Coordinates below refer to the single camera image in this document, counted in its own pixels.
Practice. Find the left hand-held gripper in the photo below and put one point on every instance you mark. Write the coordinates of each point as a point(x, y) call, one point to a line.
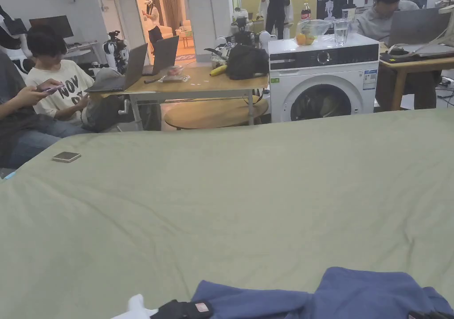
point(136, 306)

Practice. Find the white washing machine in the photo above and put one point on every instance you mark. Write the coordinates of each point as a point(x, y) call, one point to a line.
point(358, 81)

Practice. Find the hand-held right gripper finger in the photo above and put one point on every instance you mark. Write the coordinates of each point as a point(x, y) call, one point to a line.
point(427, 315)

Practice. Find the white and black robot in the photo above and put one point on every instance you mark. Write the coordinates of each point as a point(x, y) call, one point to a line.
point(114, 51)

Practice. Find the bed with pale green sheet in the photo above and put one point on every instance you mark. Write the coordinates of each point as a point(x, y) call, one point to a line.
point(220, 205)

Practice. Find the grey phone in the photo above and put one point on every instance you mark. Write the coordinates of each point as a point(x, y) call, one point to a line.
point(66, 156)

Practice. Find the desk with monitor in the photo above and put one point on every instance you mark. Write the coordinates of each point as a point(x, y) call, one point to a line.
point(53, 26)

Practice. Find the dark blue shirt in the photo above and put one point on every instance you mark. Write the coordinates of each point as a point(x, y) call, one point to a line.
point(358, 294)

